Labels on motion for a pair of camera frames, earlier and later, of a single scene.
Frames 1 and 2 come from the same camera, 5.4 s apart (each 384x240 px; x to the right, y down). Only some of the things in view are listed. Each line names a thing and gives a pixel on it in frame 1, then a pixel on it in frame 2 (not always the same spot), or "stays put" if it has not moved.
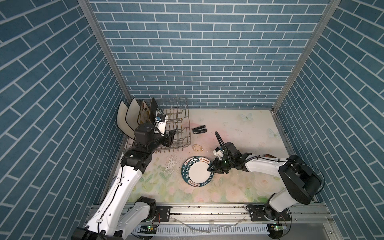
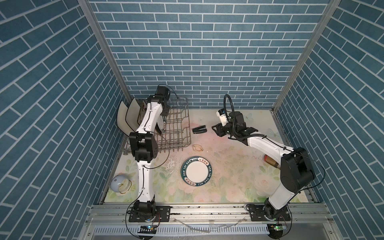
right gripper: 216,167 to 219,128
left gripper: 166,137 to 165,113
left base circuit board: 149,229 stays put
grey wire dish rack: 176,111 stays put
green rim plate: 194,171 stays put
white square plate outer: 121,123 stays put
